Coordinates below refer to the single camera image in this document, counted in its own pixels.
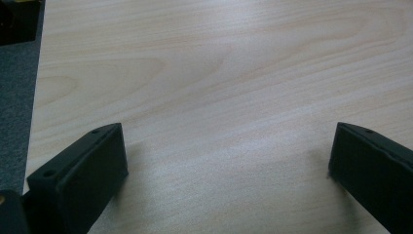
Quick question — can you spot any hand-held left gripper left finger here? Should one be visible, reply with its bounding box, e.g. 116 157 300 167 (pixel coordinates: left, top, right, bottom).
22 122 130 234

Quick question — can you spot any dark object with yellow edge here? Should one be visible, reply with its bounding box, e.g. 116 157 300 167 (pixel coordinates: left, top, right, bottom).
0 0 45 47

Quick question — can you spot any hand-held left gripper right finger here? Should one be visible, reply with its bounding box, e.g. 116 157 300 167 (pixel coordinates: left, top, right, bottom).
327 121 413 234

